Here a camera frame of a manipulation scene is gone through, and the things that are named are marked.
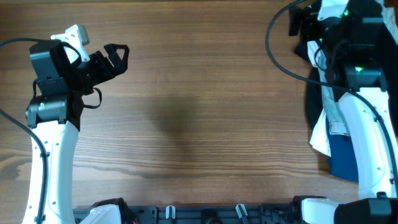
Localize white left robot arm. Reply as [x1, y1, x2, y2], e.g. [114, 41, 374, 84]
[23, 40, 129, 223]

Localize black garment in pile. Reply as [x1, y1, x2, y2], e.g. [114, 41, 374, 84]
[294, 40, 323, 130]

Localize light blue denim shorts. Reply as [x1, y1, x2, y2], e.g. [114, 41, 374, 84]
[322, 86, 350, 136]

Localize dark blue garment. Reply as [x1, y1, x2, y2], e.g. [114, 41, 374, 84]
[326, 131, 359, 183]

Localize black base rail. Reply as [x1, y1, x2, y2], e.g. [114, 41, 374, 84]
[72, 203, 312, 224]

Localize white garment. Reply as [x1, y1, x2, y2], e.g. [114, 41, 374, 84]
[307, 0, 397, 156]

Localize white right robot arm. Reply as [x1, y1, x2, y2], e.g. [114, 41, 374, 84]
[287, 1, 397, 223]

